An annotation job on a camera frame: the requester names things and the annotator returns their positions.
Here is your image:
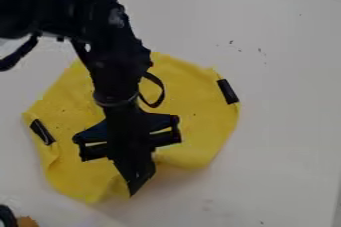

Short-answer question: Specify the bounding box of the black cable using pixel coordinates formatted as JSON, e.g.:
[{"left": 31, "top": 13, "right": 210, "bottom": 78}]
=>
[{"left": 0, "top": 33, "right": 42, "bottom": 72}]

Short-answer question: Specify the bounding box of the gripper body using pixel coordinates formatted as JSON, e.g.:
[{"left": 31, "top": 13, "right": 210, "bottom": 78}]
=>
[{"left": 72, "top": 97, "right": 184, "bottom": 167}]

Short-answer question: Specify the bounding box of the yellow cloth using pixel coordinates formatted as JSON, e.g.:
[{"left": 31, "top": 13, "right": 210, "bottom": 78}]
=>
[{"left": 21, "top": 51, "right": 241, "bottom": 204}]

